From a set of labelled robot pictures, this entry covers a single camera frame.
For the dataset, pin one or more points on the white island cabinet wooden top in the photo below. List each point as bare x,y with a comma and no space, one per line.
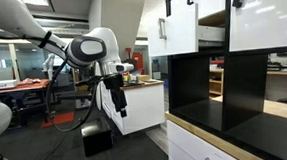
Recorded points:
141,106

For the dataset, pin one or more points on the small white background robot arm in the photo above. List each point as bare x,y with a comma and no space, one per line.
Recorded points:
49,64

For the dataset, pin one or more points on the red floor mat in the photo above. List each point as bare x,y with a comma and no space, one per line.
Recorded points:
57,119

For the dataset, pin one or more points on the white counter cabinet wooden top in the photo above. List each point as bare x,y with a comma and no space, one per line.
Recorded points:
194,147

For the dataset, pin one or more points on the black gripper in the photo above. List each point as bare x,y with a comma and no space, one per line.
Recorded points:
113,82

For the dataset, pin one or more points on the small cardboard box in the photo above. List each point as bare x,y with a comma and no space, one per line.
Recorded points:
143,78

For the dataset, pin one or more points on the red background cabinet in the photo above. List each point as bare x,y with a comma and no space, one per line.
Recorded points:
137,61

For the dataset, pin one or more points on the black cube shelf cabinet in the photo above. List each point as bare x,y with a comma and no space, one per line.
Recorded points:
244,84

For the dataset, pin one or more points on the red topped table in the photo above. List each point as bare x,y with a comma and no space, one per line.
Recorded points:
23,88

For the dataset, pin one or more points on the flat white box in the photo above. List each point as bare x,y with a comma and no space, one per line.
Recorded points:
0,85

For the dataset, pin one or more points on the black box on floor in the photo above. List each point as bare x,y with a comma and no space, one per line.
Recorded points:
97,138

